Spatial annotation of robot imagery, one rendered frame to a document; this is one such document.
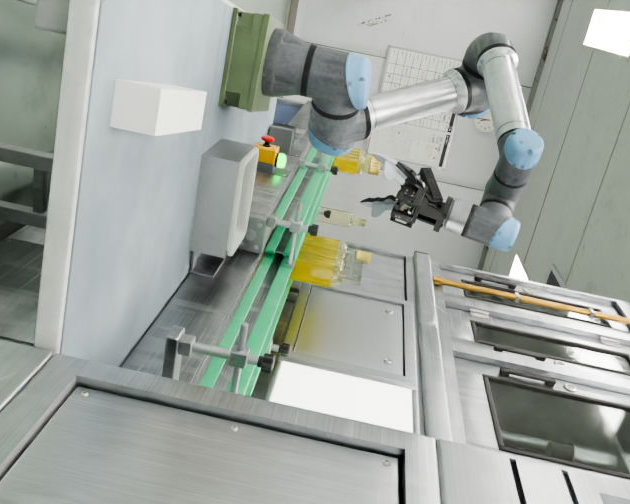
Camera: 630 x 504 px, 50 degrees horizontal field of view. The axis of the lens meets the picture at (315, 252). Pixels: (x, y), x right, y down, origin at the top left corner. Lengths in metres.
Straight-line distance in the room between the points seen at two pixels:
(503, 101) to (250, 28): 0.57
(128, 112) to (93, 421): 0.39
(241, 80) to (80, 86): 0.69
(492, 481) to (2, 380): 0.58
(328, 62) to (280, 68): 0.11
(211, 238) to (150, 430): 0.75
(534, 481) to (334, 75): 0.97
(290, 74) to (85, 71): 0.75
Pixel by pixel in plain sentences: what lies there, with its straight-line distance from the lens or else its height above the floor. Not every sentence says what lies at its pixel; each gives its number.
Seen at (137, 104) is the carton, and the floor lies 0.78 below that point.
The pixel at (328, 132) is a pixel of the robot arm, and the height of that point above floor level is 0.99.
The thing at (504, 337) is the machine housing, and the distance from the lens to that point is 2.13.
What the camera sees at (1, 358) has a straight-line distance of 0.91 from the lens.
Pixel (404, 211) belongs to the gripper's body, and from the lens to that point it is 1.50.
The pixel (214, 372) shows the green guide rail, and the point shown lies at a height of 0.90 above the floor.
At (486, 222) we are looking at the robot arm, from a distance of 1.49.
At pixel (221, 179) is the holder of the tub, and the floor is 0.80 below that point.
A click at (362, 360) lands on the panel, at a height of 1.18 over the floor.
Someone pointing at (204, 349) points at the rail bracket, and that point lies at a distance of 1.08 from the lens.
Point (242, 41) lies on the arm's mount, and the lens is 1.50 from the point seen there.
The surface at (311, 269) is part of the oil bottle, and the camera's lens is 1.76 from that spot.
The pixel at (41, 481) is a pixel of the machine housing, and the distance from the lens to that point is 0.75.
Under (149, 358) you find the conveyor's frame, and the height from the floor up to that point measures 0.79.
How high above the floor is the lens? 1.08
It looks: 2 degrees down
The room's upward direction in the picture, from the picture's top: 102 degrees clockwise
